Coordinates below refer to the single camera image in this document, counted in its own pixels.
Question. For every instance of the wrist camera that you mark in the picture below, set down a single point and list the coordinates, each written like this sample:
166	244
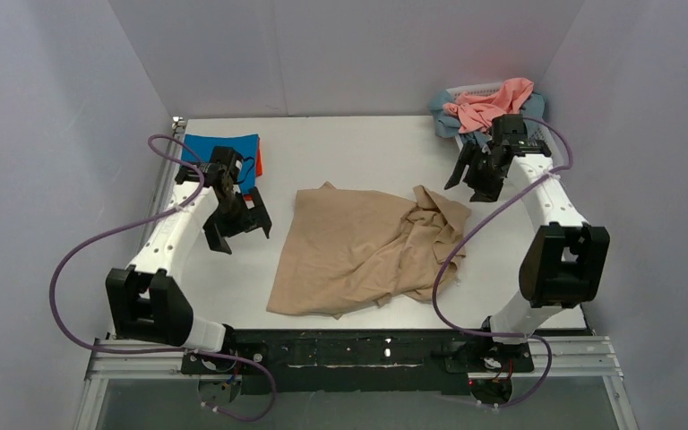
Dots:
509	138
224	167

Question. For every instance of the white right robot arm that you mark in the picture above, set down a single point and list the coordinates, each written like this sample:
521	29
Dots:
564	263

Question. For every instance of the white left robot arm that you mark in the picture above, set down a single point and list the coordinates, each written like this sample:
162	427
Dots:
146	300

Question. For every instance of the pink t shirt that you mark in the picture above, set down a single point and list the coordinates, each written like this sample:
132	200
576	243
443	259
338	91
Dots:
477	112

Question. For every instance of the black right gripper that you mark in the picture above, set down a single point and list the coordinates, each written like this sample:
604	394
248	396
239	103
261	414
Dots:
478	167

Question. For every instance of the aluminium frame rail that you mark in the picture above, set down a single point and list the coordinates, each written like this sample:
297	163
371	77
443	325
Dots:
584	389

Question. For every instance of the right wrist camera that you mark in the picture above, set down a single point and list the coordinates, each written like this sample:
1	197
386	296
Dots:
509	138

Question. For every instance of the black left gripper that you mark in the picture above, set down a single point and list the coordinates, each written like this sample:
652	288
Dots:
236	213

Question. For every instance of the white plastic basket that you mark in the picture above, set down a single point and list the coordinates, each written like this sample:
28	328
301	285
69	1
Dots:
539	131

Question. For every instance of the folded orange t shirt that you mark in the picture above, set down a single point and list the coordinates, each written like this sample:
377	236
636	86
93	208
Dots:
252	168

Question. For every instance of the folded blue t shirt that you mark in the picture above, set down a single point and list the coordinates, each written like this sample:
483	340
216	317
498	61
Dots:
212	148

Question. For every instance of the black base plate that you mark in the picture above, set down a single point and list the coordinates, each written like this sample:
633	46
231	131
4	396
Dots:
381	360

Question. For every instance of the grey blue t shirt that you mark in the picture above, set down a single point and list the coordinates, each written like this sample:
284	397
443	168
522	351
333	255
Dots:
448	127

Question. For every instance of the beige t shirt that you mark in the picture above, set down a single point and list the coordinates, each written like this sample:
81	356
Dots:
347	250

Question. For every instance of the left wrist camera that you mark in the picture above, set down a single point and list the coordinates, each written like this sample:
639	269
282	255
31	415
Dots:
224	167

